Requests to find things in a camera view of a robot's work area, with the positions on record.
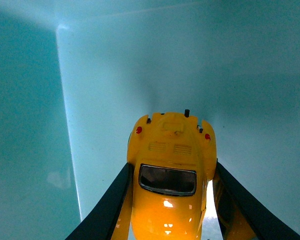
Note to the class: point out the teal plastic storage bin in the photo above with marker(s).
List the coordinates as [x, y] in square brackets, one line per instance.
[75, 76]

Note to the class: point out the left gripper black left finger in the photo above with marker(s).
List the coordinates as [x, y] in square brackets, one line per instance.
[110, 218]

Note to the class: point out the yellow beetle toy car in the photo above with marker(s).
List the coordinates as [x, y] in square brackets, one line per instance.
[174, 157]

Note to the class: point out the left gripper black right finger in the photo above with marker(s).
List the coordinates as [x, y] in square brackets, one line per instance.
[241, 216]

